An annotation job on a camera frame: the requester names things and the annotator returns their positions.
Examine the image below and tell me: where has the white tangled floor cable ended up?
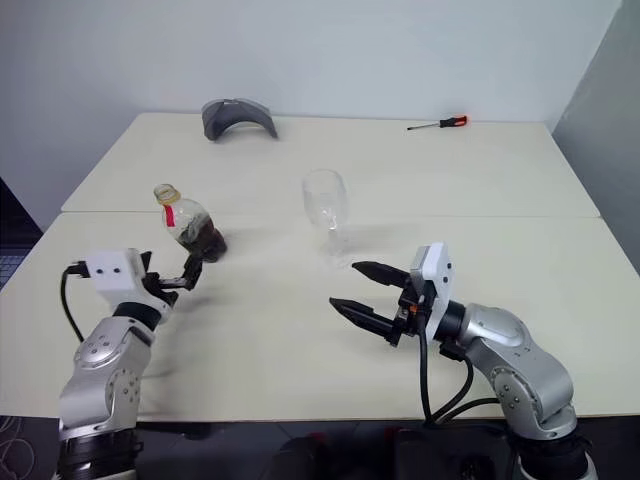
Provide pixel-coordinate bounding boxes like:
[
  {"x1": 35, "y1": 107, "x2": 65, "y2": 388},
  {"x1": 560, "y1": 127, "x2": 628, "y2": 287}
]
[{"x1": 0, "y1": 413, "x2": 60, "y2": 480}]

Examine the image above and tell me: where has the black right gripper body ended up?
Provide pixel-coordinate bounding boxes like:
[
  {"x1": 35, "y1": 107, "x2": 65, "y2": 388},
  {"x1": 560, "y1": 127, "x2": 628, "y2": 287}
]
[{"x1": 392, "y1": 273, "x2": 435, "y2": 347}]

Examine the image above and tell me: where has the grey baseball cap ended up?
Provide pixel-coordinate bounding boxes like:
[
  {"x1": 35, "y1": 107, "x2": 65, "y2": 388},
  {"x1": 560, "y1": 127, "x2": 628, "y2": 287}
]
[{"x1": 201, "y1": 98, "x2": 279, "y2": 143}]

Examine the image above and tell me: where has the cola bottle with yellow cap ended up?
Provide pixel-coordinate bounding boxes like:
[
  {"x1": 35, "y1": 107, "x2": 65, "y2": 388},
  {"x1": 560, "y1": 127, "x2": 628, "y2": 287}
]
[{"x1": 152, "y1": 182, "x2": 230, "y2": 263}]

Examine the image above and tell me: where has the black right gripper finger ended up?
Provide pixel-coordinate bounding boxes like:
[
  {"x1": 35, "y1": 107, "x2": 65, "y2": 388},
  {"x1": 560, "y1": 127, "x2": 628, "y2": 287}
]
[
  {"x1": 328, "y1": 297, "x2": 401, "y2": 346},
  {"x1": 351, "y1": 260, "x2": 414, "y2": 291}
]

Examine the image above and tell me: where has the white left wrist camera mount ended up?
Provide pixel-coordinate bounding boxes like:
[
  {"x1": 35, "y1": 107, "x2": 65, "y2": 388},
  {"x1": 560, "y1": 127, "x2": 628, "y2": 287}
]
[{"x1": 83, "y1": 247, "x2": 147, "y2": 307}]

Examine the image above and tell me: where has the clear wine glass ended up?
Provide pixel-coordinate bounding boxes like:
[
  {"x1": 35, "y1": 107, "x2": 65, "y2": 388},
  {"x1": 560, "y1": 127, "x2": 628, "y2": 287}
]
[{"x1": 301, "y1": 168, "x2": 354, "y2": 270}]

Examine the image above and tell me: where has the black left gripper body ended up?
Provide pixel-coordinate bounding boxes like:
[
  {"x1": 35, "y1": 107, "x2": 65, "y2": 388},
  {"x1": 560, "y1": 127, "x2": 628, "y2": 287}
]
[{"x1": 142, "y1": 272, "x2": 194, "y2": 309}]

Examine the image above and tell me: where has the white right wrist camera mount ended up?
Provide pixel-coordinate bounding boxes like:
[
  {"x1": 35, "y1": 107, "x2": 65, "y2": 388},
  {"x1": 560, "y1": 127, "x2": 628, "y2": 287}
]
[{"x1": 409, "y1": 242, "x2": 455, "y2": 345}]

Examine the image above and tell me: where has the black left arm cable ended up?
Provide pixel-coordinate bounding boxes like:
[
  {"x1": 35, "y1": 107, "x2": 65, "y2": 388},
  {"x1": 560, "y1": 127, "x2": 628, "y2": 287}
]
[{"x1": 60, "y1": 259, "x2": 92, "y2": 344}]

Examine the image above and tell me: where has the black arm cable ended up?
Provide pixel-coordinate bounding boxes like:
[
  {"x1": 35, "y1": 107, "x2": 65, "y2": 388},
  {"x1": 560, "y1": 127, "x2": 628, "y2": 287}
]
[
  {"x1": 417, "y1": 319, "x2": 501, "y2": 427},
  {"x1": 60, "y1": 259, "x2": 92, "y2": 344}
]

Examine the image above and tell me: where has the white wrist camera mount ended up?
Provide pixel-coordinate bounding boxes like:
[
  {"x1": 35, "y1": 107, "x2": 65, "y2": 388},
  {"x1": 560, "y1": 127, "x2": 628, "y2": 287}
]
[
  {"x1": 83, "y1": 247, "x2": 147, "y2": 307},
  {"x1": 409, "y1": 242, "x2": 455, "y2": 345}
]

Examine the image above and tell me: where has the orange black handled screwdriver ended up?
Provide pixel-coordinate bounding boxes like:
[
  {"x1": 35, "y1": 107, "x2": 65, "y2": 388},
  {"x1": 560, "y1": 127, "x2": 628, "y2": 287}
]
[{"x1": 407, "y1": 114, "x2": 470, "y2": 132}]

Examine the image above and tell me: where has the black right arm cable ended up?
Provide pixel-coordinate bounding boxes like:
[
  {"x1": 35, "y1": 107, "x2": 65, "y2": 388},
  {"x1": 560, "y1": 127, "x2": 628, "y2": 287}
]
[{"x1": 417, "y1": 319, "x2": 501, "y2": 427}]

